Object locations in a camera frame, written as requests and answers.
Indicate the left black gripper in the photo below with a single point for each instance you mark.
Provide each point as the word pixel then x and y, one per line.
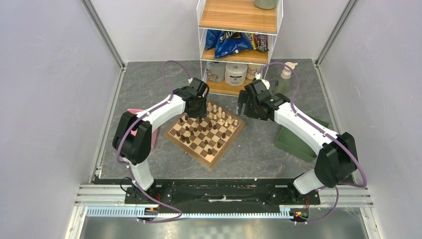
pixel 202 112

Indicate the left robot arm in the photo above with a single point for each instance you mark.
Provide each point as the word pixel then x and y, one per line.
pixel 133 136

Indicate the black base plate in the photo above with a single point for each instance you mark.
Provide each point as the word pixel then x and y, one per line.
pixel 212 196

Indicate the green plastic bin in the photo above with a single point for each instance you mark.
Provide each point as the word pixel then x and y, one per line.
pixel 295 142

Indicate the brown candy bag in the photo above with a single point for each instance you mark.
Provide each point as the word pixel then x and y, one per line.
pixel 260 42

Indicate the white toilet paper roll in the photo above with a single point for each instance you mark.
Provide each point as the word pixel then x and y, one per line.
pixel 235 73

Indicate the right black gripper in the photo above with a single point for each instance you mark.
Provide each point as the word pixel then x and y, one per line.
pixel 244 97

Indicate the blue chips bag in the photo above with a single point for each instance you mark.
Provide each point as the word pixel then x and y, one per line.
pixel 226 43

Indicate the white wire wooden shelf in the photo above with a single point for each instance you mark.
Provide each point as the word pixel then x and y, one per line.
pixel 239 16

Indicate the wooden chess board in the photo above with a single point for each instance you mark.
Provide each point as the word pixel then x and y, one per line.
pixel 206 139

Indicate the white printed mug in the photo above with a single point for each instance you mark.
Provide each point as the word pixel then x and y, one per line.
pixel 215 71

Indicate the green jar top shelf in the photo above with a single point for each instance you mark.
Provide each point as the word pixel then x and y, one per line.
pixel 265 4

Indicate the green soap pump bottle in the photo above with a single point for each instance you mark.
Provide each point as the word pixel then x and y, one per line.
pixel 282 84

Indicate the white cup right shelf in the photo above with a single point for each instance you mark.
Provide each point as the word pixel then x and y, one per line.
pixel 252 69

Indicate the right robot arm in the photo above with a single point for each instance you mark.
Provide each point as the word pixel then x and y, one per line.
pixel 336 153

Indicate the pink plastic bin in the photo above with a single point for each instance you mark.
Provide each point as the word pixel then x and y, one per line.
pixel 155 135

